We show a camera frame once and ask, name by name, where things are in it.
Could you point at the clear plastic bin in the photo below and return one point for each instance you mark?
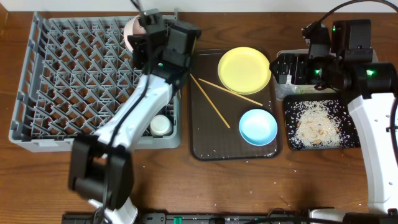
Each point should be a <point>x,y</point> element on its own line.
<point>283,90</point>

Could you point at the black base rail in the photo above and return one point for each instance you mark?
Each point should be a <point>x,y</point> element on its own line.
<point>161,218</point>

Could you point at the long wooden chopstick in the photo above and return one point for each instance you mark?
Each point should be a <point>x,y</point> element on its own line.
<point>231,92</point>

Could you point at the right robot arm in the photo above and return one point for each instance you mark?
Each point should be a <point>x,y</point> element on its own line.
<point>341,58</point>

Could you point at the yellow plate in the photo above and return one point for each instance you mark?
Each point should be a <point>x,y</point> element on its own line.
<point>244,70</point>

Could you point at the white pink bowl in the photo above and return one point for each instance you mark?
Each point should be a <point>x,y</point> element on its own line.
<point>132,27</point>

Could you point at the grey dish rack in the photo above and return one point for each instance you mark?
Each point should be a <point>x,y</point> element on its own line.
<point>76,75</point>

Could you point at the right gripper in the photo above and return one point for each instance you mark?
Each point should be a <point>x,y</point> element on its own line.
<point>281,76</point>

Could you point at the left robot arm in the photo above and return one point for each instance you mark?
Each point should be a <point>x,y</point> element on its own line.
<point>101,164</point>

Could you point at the short wooden chopstick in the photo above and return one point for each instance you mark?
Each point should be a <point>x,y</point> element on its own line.
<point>210,101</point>

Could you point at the black waste tray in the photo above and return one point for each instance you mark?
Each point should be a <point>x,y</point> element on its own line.
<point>292,124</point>

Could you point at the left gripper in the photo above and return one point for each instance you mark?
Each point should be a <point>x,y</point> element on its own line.
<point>137,50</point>

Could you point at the rice food waste pile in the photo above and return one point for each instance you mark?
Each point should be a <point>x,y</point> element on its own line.
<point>317,127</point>

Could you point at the light blue bowl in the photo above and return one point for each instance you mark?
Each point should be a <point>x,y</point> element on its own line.
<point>258,127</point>

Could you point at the dark brown serving tray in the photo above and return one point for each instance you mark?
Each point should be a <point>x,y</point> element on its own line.
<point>210,139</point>

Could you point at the white paper cup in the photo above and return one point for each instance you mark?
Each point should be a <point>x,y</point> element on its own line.
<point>161,126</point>

